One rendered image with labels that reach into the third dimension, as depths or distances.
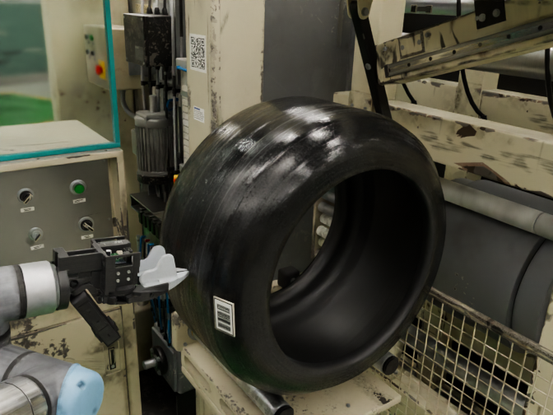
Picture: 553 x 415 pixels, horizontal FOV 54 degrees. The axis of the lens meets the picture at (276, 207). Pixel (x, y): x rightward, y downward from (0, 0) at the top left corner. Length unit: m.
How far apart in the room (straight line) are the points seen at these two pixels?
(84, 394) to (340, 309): 0.71
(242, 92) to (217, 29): 0.14
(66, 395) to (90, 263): 0.19
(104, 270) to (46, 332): 0.69
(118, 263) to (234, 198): 0.20
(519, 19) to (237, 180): 0.59
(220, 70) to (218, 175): 0.32
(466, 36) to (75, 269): 0.83
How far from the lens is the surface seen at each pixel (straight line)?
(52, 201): 1.41
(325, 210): 1.53
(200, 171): 0.94
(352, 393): 1.29
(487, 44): 1.14
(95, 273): 0.84
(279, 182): 0.83
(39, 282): 0.80
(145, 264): 0.90
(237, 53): 1.17
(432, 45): 1.22
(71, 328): 1.51
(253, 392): 1.11
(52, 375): 0.75
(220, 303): 0.86
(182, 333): 1.29
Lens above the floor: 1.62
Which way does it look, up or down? 21 degrees down
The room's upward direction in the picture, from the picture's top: 2 degrees clockwise
